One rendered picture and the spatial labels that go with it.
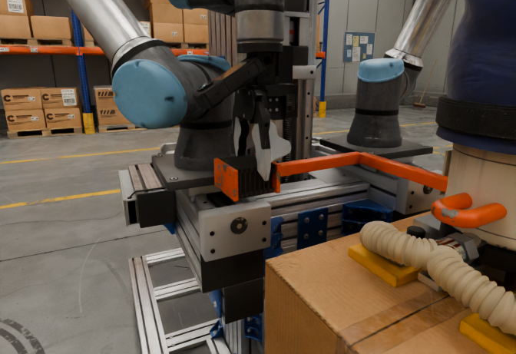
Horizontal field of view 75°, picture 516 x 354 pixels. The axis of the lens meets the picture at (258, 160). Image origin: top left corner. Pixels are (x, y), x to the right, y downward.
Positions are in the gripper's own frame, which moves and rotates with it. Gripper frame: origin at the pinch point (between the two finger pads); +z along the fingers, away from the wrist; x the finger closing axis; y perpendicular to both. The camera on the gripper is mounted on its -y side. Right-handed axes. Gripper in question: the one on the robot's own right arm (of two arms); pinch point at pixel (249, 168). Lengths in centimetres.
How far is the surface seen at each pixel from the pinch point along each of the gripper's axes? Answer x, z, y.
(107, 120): 676, 83, 24
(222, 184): 0.5, 2.2, -4.8
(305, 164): -1.1, 0.6, 10.9
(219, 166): 1.3, -0.8, -4.8
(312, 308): -18.9, 14.2, -0.5
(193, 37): 670, -76, 208
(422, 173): -15.0, 0.4, 24.2
